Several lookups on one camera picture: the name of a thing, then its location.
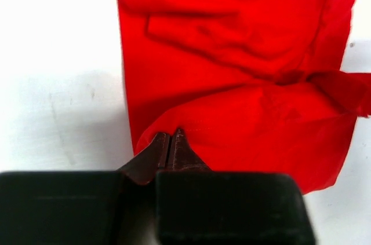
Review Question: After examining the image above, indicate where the red t shirt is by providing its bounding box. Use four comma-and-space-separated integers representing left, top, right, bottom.
118, 0, 370, 193

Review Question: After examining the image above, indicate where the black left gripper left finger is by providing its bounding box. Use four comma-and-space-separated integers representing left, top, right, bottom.
120, 133, 171, 185

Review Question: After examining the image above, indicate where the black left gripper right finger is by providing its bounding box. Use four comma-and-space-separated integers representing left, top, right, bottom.
166, 128, 211, 171

